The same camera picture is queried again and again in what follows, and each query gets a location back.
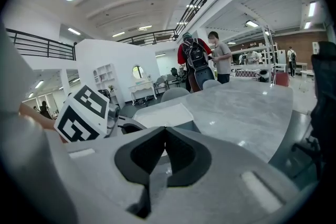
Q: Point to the oval mirror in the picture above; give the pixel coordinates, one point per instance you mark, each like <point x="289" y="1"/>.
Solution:
<point x="137" y="72"/>

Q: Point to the grey marble table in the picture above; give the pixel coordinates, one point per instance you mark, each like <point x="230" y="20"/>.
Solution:
<point x="236" y="107"/>

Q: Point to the white shelf cabinet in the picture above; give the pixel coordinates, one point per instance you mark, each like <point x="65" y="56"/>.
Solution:
<point x="103" y="76"/>

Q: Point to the white box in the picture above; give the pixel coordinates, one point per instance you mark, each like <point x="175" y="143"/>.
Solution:
<point x="162" y="114"/>

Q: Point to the pink chair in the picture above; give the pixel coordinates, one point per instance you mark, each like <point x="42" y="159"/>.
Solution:
<point x="282" y="79"/>

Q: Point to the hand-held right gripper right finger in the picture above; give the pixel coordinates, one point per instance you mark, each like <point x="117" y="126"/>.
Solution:
<point x="231" y="170"/>

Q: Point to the black frame chair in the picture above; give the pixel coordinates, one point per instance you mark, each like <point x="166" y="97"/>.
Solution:
<point x="174" y="80"/>
<point x="160" y="84"/>

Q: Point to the ceiling strip light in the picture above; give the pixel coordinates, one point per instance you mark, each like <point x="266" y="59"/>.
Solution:
<point x="312" y="9"/>
<point x="252" y="24"/>
<point x="74" y="31"/>

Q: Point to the grey dining chair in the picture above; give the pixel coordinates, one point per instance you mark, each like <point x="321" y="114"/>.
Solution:
<point x="174" y="94"/>
<point x="211" y="84"/>

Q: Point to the black balcony railing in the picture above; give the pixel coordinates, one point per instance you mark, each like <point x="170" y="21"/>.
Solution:
<point x="39" y="46"/>
<point x="152" y="36"/>

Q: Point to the person's left forearm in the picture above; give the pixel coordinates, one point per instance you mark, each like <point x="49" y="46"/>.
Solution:
<point x="34" y="115"/>

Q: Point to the white vanity desk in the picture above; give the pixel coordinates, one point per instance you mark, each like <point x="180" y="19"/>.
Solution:
<point x="141" y="86"/>

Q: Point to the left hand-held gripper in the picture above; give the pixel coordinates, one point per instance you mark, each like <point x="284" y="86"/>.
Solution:
<point x="78" y="118"/>

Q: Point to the black mesh office chair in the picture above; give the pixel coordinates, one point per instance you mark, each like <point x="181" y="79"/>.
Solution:
<point x="325" y="102"/>

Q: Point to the white long table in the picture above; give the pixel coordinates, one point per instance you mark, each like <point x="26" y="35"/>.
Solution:
<point x="246" y="73"/>

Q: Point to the white metal rack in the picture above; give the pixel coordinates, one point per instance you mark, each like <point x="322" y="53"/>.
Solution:
<point x="249" y="50"/>

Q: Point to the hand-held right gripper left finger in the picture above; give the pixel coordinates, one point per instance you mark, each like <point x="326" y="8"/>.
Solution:
<point x="99" y="165"/>

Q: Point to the black backpack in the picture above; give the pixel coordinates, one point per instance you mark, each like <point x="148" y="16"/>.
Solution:
<point x="195" y="53"/>

